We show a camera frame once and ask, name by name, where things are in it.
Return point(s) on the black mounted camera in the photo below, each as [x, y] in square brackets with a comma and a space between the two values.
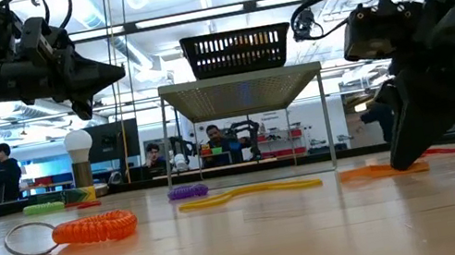
[303, 25]

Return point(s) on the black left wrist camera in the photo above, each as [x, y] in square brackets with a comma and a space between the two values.
[38, 39]

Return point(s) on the black robot arms rig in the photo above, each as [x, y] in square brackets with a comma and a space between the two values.
[251, 130]

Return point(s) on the overhead light bar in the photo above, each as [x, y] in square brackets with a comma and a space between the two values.
[189, 16]

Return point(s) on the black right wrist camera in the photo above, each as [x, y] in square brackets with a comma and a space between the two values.
[379, 30]

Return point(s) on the black monitor screen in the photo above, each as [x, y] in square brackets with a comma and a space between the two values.
[112, 140]

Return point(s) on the yellow green crayon box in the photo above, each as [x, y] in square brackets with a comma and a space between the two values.
[79, 194]

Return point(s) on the wooden lamp with white bulb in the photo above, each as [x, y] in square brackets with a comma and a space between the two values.
[79, 146]

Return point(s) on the orange rubber band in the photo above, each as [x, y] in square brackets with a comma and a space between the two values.
[367, 173]

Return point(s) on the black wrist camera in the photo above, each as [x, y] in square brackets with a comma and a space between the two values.
[379, 30]
[38, 39]

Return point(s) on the yellow rubber band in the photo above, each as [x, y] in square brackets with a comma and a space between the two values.
[203, 203]

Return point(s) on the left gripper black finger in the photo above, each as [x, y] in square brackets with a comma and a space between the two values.
[97, 83]
[95, 67]

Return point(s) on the black plastic mesh basket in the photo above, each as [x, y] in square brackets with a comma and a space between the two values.
[240, 66]

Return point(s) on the red rubber band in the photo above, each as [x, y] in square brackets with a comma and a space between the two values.
[452, 150]
[84, 204]

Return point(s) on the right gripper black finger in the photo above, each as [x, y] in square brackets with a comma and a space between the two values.
[401, 125]
[438, 99]

